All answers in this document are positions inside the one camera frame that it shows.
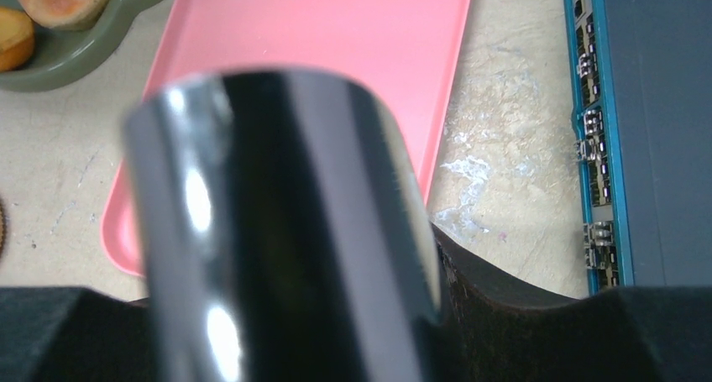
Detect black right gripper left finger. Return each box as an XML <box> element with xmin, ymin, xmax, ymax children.
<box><xmin>1</xmin><ymin>287</ymin><xmax>155</xmax><ymax>381</ymax></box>

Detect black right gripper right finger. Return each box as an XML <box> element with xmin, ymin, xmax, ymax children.
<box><xmin>433</xmin><ymin>228</ymin><xmax>711</xmax><ymax>381</ymax></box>

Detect black cat-paw tongs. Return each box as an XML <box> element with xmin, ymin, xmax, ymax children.
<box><xmin>123</xmin><ymin>70</ymin><xmax>442</xmax><ymax>381</ymax></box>

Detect green three-tier stand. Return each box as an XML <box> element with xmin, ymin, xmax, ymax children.
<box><xmin>1</xmin><ymin>0</ymin><xmax>163</xmax><ymax>92</ymax></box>

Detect yellow egg tart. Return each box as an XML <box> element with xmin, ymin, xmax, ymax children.
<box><xmin>1</xmin><ymin>7</ymin><xmax>35</xmax><ymax>72</ymax></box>

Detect pink serving tray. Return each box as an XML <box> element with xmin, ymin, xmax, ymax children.
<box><xmin>100</xmin><ymin>0</ymin><xmax>477</xmax><ymax>279</ymax></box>

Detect paw print bun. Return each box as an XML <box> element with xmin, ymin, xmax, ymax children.
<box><xmin>18</xmin><ymin>0</ymin><xmax>110</xmax><ymax>31</ymax></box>

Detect dark grey flat box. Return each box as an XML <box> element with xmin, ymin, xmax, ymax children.
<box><xmin>563</xmin><ymin>0</ymin><xmax>711</xmax><ymax>294</ymax></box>

